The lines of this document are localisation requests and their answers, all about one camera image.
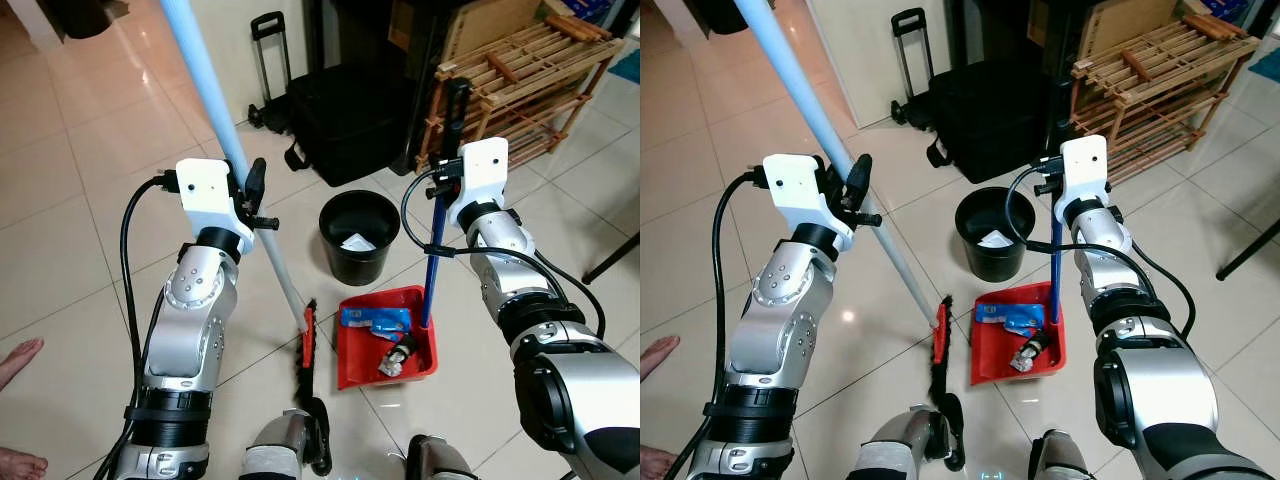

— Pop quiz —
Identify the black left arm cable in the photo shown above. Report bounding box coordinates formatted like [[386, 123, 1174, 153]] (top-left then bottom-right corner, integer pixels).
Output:
[[665, 170, 766, 480], [105, 172, 181, 480]]

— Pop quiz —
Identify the robot right leg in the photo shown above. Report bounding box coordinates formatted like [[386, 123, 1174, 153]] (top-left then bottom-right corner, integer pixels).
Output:
[[405, 435, 481, 480], [1030, 430, 1101, 480]]

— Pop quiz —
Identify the black slanted furniture leg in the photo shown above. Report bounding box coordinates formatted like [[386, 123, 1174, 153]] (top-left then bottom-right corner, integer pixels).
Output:
[[582, 232, 641, 286], [1215, 215, 1280, 281]]

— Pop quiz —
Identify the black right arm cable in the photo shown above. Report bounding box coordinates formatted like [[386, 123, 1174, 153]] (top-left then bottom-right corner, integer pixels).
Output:
[[1005, 165, 1196, 341], [400, 165, 606, 341]]

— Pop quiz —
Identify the broom with light blue handle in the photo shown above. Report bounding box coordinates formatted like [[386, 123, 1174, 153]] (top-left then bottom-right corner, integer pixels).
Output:
[[160, 0, 333, 476], [733, 0, 967, 471]]

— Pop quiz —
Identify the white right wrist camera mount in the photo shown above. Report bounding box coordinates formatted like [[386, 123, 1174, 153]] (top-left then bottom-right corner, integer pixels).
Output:
[[447, 138, 509, 229], [1058, 135, 1111, 223]]

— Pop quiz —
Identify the blue floor mat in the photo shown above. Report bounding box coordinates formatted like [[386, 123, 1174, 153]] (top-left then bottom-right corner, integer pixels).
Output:
[[605, 45, 641, 86], [1248, 45, 1280, 86]]

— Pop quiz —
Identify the red dustpan with blue handle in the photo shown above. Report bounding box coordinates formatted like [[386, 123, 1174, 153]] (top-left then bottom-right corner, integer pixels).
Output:
[[968, 80, 1076, 386], [335, 78, 473, 391]]

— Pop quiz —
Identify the robot left leg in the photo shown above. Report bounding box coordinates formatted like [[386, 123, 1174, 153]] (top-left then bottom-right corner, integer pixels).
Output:
[[850, 405, 966, 480], [240, 408, 331, 480]]

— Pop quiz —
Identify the bare human foot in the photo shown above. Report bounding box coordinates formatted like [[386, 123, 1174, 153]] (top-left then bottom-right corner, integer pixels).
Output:
[[640, 335, 681, 381], [640, 445, 679, 480], [0, 447, 49, 480], [0, 338, 46, 393]]

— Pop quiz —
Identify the wooden slatted shoe rack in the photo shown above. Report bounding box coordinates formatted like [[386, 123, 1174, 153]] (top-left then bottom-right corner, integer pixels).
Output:
[[1070, 12, 1261, 186], [415, 15, 626, 176]]

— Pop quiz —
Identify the robot leg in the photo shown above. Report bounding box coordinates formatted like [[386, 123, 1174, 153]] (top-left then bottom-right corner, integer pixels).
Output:
[[405, 435, 481, 480], [850, 405, 966, 480], [1030, 430, 1101, 480], [240, 408, 331, 480]]

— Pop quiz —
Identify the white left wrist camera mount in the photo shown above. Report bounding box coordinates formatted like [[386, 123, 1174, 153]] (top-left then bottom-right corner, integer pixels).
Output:
[[175, 158, 256, 241], [760, 153, 856, 251]]

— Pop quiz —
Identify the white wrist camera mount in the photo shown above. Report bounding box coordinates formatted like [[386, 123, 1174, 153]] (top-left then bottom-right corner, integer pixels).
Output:
[[175, 158, 256, 241], [447, 138, 509, 229], [1058, 135, 1111, 223], [760, 153, 856, 251]]

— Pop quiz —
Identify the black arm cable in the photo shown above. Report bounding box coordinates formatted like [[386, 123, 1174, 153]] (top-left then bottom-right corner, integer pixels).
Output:
[[105, 172, 181, 480], [1005, 165, 1196, 341], [400, 165, 606, 341], [665, 170, 766, 480]]

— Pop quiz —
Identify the blue white packet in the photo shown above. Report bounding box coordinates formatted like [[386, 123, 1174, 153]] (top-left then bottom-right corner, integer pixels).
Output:
[[340, 305, 413, 336], [975, 303, 1046, 333]]

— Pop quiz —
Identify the black trolley suitcase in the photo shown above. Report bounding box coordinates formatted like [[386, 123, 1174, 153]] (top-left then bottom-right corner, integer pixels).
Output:
[[248, 10, 431, 188], [890, 8, 1061, 184]]

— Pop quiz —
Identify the black plastic waste bucket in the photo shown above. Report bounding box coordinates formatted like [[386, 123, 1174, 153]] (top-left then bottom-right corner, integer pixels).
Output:
[[318, 190, 401, 288], [955, 187, 1039, 283]]

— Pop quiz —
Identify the dark round container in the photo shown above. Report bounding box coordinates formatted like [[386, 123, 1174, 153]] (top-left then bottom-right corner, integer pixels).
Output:
[[690, 0, 751, 36], [35, 0, 131, 41]]

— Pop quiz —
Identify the brown cardboard box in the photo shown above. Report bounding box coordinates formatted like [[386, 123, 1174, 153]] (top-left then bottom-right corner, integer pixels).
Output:
[[440, 0, 546, 61], [1080, 0, 1186, 56]]

